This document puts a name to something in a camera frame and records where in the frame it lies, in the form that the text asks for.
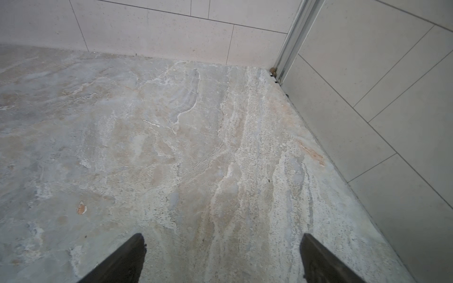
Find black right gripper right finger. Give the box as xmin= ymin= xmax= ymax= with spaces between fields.
xmin=300 ymin=233 xmax=365 ymax=283

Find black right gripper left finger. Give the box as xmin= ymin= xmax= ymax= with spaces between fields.
xmin=79 ymin=233 xmax=147 ymax=283

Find aluminium corner frame post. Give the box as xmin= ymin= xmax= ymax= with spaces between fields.
xmin=271 ymin=0 xmax=325 ymax=86

